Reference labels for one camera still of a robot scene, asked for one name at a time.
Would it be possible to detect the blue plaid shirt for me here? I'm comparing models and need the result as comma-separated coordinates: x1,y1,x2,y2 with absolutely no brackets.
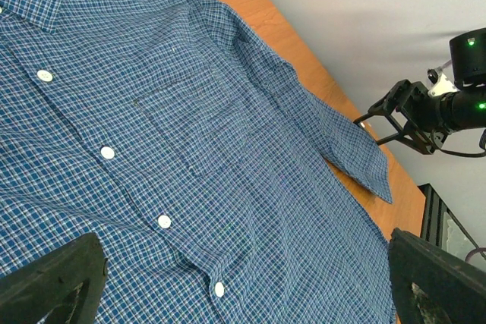
1,0,396,323

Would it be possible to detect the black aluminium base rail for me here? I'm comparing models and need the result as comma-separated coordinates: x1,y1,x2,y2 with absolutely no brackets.
418,184,485,270

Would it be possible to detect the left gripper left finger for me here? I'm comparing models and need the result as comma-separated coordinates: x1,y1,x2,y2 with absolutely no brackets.
1,233,108,323

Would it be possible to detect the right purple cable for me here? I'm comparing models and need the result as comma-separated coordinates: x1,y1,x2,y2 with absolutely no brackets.
465,247,486,264

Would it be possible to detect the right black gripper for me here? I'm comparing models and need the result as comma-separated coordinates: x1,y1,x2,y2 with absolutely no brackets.
353,80,448,155

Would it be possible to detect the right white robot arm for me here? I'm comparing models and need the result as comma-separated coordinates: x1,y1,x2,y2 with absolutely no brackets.
354,28,485,158

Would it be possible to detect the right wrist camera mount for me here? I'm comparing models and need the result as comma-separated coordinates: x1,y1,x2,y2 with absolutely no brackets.
428,67,458,97

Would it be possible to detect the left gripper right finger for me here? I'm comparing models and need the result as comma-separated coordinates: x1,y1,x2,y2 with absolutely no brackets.
388,228,485,323

